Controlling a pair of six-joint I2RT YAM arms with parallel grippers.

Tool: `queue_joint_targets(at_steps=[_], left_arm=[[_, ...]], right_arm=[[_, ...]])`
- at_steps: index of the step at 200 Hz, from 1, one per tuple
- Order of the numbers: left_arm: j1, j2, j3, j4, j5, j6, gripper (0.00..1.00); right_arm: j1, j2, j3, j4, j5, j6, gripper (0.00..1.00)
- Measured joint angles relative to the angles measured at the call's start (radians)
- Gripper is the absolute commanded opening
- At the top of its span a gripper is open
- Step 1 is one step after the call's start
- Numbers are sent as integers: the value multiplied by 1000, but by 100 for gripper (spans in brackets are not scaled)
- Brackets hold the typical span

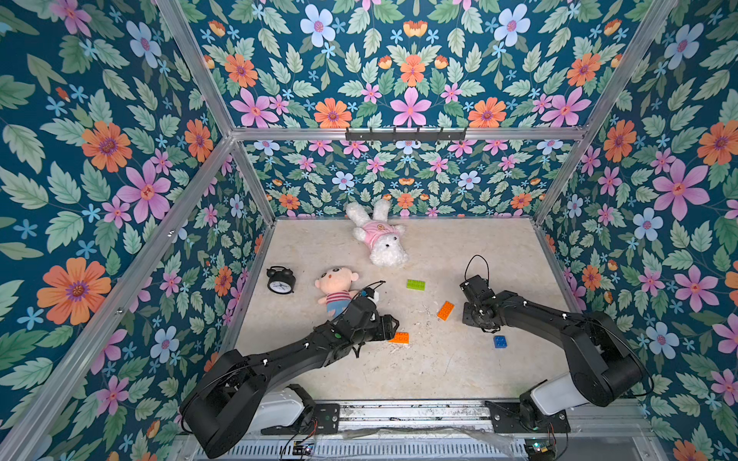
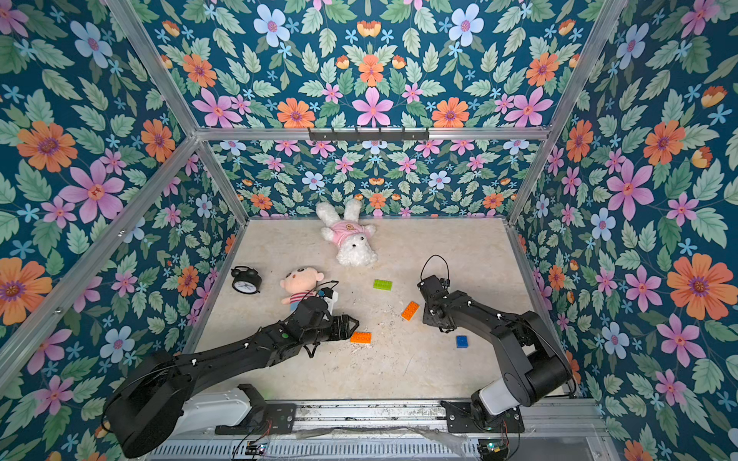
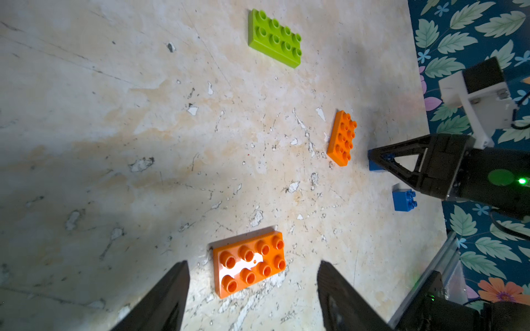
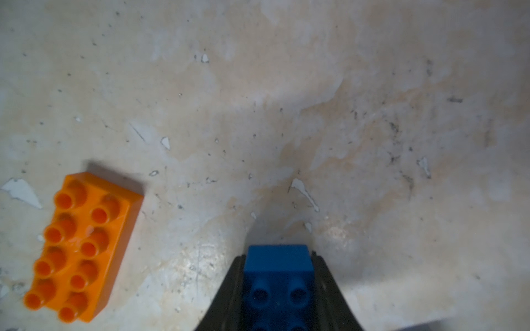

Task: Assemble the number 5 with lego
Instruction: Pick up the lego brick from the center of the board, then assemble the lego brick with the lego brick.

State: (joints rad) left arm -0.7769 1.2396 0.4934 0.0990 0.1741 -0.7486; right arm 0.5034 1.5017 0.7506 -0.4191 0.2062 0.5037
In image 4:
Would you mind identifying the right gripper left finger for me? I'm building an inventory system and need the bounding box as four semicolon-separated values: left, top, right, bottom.
195;255;246;331

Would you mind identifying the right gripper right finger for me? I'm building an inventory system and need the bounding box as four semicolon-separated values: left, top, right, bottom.
311;251;363;331

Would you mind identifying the blue lego brick square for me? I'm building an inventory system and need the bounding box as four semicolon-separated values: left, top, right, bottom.
242;245;315;330

